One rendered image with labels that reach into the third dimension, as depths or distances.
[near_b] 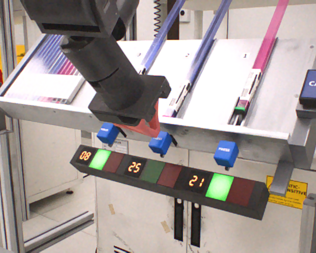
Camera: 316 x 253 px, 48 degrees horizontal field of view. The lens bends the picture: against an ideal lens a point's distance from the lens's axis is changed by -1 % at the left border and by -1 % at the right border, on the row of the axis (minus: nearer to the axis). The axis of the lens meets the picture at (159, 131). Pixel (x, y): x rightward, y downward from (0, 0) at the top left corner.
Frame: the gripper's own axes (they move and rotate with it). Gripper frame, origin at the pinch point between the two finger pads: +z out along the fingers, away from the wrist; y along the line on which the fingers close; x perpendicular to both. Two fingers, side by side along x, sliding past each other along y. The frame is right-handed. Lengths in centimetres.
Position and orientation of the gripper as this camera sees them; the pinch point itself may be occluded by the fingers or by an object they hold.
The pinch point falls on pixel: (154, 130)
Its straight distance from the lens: 54.0
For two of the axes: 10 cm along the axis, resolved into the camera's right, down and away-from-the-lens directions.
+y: -8.1, -1.3, 5.7
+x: -4.1, 8.2, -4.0
